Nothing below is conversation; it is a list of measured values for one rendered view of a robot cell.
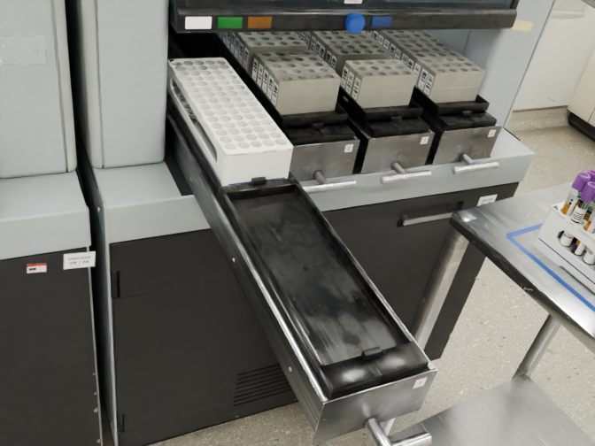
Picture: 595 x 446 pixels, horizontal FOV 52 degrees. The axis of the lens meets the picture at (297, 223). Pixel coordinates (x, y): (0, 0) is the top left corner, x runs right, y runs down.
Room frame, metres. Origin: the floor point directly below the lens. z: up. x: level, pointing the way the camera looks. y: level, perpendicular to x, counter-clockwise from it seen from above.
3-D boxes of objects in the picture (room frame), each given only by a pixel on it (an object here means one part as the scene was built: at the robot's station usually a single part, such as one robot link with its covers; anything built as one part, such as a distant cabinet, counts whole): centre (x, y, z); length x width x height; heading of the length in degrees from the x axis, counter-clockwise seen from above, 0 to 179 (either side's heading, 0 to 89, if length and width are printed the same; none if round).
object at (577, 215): (0.65, -0.34, 0.88); 0.02 x 0.02 x 0.11
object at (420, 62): (1.13, -0.21, 0.85); 0.12 x 0.02 x 0.06; 121
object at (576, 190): (0.67, -0.33, 0.88); 0.02 x 0.02 x 0.11
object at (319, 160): (1.13, 0.15, 0.78); 0.73 x 0.14 x 0.09; 31
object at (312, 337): (0.67, 0.05, 0.78); 0.73 x 0.14 x 0.09; 31
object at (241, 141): (0.83, 0.14, 0.83); 0.30 x 0.10 x 0.06; 31
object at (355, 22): (0.93, -0.03, 0.98); 0.03 x 0.01 x 0.03; 121
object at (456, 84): (1.09, -0.23, 0.85); 0.12 x 0.02 x 0.06; 120
